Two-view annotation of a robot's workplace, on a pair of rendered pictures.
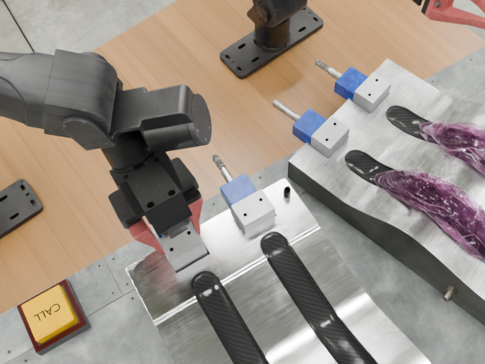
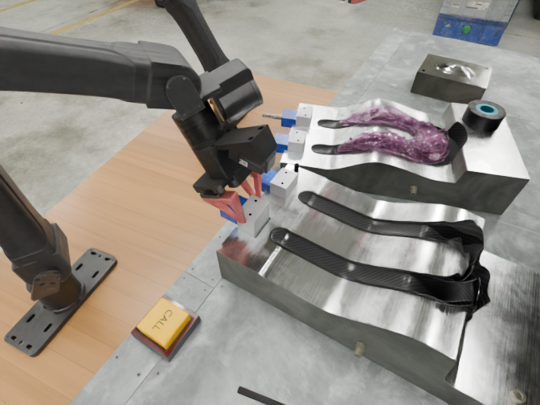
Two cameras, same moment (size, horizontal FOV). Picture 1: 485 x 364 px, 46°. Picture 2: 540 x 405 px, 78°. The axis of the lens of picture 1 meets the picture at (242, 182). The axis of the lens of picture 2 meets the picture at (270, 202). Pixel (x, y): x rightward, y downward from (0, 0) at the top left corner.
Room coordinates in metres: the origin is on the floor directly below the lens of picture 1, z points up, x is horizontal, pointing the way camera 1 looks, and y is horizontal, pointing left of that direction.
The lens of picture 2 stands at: (-0.05, 0.27, 1.36)
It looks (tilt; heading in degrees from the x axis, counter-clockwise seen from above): 48 degrees down; 326
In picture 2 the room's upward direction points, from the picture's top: straight up
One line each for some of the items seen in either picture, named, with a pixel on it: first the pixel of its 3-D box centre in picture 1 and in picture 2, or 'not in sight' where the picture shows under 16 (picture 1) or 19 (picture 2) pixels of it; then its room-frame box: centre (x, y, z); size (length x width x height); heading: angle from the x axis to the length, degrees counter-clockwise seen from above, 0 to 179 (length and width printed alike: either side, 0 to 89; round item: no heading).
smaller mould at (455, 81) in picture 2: not in sight; (451, 79); (0.47, -0.77, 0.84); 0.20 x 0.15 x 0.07; 26
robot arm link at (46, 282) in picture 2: not in sight; (43, 263); (0.38, 0.42, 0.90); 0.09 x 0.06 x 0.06; 174
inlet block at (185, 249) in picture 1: (167, 219); (231, 206); (0.32, 0.11, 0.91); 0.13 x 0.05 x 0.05; 26
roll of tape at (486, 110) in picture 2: not in sight; (483, 115); (0.23, -0.51, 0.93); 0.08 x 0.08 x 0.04
